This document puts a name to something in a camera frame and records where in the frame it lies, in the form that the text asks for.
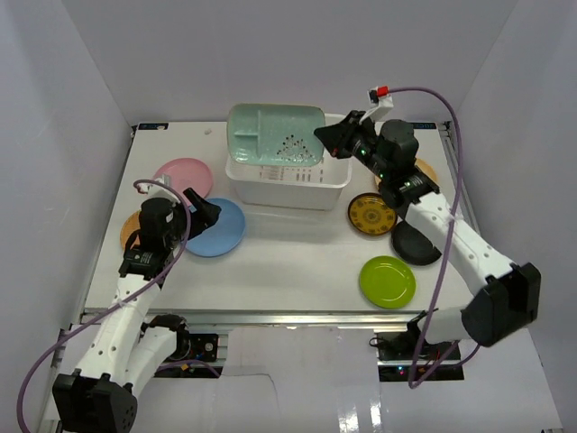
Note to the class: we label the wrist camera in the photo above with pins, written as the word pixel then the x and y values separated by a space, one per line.
pixel 381 104
pixel 160 182

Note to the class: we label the teal rectangular divided plate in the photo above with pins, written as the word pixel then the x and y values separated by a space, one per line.
pixel 274 134

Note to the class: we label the black round plate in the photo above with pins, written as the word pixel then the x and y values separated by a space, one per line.
pixel 413 247

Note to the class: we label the brown gold patterned plate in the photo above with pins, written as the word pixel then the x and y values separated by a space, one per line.
pixel 369 215

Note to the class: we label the pink round plate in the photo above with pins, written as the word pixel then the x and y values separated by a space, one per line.
pixel 183 173

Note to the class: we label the blue round plate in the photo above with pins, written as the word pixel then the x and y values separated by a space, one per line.
pixel 224 236

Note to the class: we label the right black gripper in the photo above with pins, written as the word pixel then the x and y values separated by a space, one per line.
pixel 337 139

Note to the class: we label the orange woven round plate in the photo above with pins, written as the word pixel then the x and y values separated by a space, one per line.
pixel 131 225

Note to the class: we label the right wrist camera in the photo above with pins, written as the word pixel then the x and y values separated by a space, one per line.
pixel 381 104

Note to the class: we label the white plastic bin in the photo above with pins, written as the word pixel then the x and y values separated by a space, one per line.
pixel 315 188

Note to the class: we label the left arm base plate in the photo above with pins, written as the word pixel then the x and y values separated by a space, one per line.
pixel 194 354

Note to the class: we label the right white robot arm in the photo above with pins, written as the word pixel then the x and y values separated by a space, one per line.
pixel 505 295

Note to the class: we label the blue corner label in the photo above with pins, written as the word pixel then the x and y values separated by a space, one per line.
pixel 153 126
pixel 425 126

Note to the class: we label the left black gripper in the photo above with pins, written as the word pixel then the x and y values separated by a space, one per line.
pixel 189 212

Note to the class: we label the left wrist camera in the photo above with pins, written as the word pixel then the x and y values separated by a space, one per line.
pixel 160 182

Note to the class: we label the right blue corner label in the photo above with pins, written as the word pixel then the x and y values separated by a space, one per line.
pixel 425 126

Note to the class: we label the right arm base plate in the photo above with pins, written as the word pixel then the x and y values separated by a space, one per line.
pixel 395 355

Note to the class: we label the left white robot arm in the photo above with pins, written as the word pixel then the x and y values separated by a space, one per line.
pixel 101 394

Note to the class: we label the lime green round plate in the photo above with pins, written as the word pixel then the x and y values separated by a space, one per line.
pixel 387 282

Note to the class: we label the left blue corner label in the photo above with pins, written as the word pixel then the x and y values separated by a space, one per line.
pixel 153 126

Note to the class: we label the tan yellow round plate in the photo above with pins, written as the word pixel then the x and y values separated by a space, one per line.
pixel 416 165

